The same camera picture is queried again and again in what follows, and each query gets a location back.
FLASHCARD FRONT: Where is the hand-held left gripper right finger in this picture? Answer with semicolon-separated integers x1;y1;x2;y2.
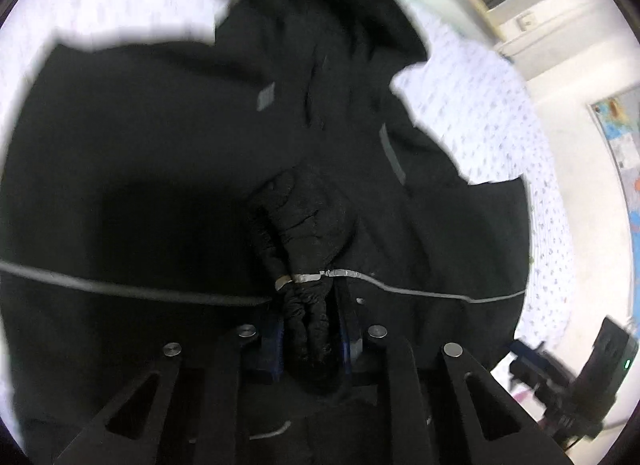
334;281;577;465

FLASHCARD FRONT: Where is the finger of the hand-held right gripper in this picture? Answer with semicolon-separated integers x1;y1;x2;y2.
509;339;573;403

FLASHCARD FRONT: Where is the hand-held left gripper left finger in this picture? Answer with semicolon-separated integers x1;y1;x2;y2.
50;319;287;465

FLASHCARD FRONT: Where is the black jacket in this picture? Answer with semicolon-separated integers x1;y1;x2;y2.
0;0;532;465

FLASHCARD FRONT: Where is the wooden window sill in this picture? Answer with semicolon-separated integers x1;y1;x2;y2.
442;0;517;63

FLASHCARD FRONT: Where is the wall map poster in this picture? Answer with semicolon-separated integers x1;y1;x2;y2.
586;86;640;326

